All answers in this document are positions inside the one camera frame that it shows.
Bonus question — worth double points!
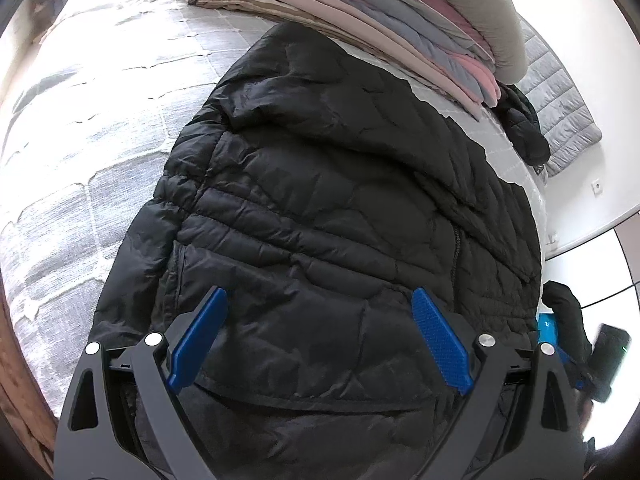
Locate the small black jacket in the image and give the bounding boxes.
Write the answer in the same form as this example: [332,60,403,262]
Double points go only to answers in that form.
[497,82,552,167]

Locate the stack of folded blankets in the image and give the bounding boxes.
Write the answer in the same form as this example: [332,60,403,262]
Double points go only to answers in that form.
[172,0,502,121]

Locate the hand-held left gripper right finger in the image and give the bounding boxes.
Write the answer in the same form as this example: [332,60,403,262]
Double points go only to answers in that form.
[411,287,589,480]

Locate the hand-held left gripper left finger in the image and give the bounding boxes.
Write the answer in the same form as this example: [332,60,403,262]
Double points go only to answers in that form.
[52,285,231,480]

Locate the black puffer jacket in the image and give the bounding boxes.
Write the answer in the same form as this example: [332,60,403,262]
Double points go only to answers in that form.
[90,21,596,480]

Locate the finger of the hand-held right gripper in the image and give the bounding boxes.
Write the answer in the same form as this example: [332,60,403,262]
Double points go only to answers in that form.
[556,346,587,392]
[537,312,561,346]

